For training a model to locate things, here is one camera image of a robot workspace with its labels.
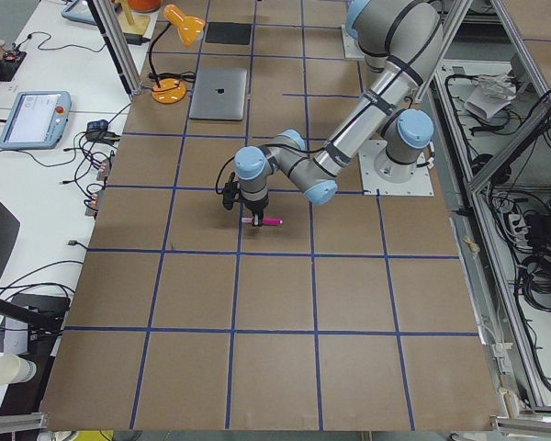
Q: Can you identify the black power adapter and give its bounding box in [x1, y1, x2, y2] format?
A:
[124, 33, 150, 46]

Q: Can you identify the aluminium frame post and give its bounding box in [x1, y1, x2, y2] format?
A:
[87, 0, 142, 96]

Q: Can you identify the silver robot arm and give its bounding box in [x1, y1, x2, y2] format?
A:
[220, 1, 443, 226]

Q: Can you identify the white paper cup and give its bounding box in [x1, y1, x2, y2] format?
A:
[0, 354, 37, 386]

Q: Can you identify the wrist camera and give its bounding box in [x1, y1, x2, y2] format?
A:
[221, 172, 241, 210]

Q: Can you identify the orange cylindrical container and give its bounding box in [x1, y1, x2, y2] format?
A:
[128, 0, 162, 13]

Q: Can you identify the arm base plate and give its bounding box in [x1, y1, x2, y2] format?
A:
[341, 26, 365, 61]
[357, 140, 434, 197]

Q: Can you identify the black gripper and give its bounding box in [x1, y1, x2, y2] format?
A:
[244, 199, 269, 226]

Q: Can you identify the pink marker pen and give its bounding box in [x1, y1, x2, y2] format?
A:
[242, 217, 283, 226]

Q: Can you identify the black lamp cable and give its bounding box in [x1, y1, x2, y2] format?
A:
[146, 71, 198, 96]

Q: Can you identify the blue teach pendant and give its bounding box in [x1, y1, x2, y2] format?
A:
[61, 0, 96, 25]
[0, 91, 72, 151]

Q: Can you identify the black mousepad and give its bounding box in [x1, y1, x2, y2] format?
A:
[205, 22, 252, 45]

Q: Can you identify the orange desk lamp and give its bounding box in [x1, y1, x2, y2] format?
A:
[147, 3, 207, 105]

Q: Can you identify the wooden stand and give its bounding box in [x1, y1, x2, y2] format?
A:
[116, 0, 151, 36]

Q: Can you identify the silver closed laptop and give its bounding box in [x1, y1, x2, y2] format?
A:
[189, 67, 248, 121]

